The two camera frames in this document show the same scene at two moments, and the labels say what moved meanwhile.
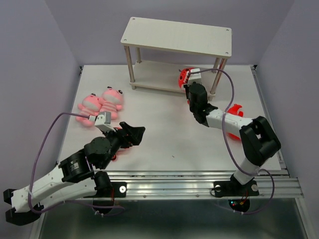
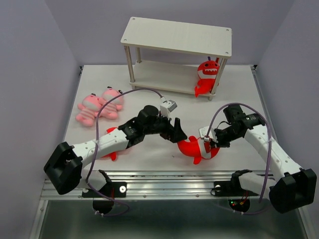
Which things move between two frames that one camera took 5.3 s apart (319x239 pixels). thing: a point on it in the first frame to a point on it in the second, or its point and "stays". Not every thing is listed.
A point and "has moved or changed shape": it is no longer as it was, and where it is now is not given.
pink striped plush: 91,105 stays
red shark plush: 234,110 has moved or changed shape
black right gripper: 189,85 to 220,144
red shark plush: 183,75 to 207,72
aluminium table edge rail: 273,183 stays
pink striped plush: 111,101 stays
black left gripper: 134,138 to 174,134
